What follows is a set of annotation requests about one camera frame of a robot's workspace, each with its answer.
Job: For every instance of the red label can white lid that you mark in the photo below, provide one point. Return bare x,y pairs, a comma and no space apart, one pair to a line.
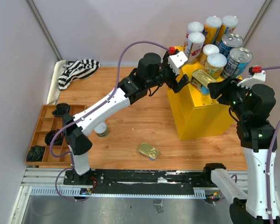
193,27

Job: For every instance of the aluminium frame post left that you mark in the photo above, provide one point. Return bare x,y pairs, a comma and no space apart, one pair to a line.
39,20

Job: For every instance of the aluminium frame post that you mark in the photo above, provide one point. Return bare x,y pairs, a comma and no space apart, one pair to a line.
39,20
257,20

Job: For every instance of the yellow wooden shelf cabinet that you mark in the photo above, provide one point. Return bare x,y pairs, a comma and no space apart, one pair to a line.
197,115

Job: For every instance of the small can white lid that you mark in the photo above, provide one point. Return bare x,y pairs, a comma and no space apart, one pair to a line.
206,51

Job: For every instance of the green rolled belt bottom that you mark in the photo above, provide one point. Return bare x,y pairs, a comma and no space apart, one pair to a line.
35,154

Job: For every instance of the tall yellow blue can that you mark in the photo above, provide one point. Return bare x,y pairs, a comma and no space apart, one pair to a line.
229,23

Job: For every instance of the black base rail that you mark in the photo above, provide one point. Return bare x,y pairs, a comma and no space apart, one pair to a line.
128,176

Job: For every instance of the short green can white lid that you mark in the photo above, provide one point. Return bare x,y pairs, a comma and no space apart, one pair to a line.
101,130

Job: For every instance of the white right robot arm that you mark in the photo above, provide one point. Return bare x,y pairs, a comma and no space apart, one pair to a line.
252,104

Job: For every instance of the black rolled belt middle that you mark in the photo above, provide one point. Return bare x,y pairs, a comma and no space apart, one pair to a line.
49,137

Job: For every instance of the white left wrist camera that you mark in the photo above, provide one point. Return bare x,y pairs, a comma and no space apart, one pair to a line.
177,61

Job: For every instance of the aluminium frame post right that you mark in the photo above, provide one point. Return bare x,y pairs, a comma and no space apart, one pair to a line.
257,20

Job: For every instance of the tall can white lid front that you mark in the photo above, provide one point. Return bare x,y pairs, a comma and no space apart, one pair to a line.
193,46

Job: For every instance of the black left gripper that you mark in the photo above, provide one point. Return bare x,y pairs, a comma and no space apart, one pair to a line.
178,86

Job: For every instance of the yellow can white lid front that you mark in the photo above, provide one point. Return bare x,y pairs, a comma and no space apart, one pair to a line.
215,64

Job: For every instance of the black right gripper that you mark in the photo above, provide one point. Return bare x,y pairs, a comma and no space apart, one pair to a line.
216,88

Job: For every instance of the gold sardine tin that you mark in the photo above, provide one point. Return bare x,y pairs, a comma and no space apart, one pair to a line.
148,151
200,80

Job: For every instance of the tall can white lid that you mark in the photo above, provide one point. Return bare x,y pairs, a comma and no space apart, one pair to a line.
193,46
211,28

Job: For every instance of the black rolled belt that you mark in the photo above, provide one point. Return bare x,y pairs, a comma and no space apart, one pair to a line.
61,110
49,137

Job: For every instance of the blue can silver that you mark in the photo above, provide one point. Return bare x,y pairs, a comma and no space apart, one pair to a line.
229,41
237,61

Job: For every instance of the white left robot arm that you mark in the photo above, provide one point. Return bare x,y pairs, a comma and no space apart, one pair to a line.
152,71

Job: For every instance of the wooden compartment tray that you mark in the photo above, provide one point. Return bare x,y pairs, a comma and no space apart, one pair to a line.
47,126

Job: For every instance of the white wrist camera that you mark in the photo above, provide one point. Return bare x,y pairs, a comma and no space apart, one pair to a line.
177,61
257,76

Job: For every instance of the black rolled belt top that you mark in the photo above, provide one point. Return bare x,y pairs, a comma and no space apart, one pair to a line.
61,110

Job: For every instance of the cream cloth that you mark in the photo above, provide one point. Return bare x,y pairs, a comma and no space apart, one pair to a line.
54,92

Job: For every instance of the black striped cloth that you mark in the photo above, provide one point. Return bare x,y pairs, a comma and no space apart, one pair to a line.
79,69

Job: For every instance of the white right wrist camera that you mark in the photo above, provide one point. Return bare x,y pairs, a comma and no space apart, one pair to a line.
257,76

